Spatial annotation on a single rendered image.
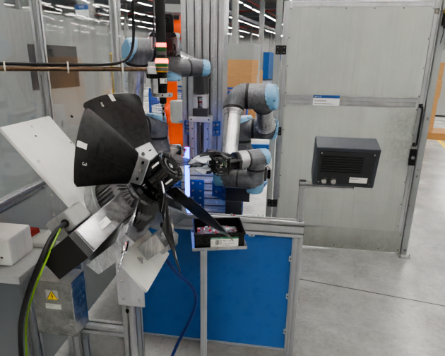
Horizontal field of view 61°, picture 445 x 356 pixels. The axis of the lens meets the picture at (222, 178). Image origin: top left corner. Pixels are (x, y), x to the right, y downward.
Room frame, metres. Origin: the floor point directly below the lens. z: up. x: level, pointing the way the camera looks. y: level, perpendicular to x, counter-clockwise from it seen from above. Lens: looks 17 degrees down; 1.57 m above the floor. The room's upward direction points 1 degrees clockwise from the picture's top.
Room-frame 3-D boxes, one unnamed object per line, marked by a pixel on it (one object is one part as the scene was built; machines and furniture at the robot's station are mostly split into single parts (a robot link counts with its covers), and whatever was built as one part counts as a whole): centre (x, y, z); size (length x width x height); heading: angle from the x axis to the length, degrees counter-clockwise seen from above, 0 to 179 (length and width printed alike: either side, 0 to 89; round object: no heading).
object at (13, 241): (1.24, 0.81, 0.92); 0.17 x 0.16 x 0.11; 82
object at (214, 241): (1.52, 0.02, 0.85); 0.22 x 0.17 x 0.07; 96
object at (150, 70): (1.34, 0.22, 1.49); 0.09 x 0.07 x 0.10; 117
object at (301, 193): (1.63, -0.36, 0.96); 0.03 x 0.03 x 0.20; 82
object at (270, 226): (1.69, 0.06, 0.82); 0.90 x 0.04 x 0.08; 82
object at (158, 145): (2.20, 0.39, 1.09); 0.15 x 0.15 x 0.10
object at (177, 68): (1.73, 0.21, 1.53); 0.11 x 0.08 x 0.11; 124
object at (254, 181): (1.57, -0.13, 1.07); 0.11 x 0.08 x 0.11; 81
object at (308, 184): (1.61, -0.46, 1.04); 0.24 x 0.03 x 0.03; 82
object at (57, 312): (1.17, 0.58, 0.73); 0.15 x 0.09 x 0.22; 82
